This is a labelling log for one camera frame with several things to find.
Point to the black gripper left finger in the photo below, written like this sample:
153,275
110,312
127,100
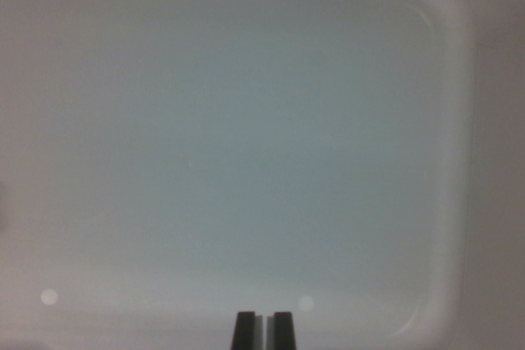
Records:
246,331

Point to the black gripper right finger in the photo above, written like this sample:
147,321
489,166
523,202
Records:
283,331

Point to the white plastic tray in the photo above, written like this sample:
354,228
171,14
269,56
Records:
254,128

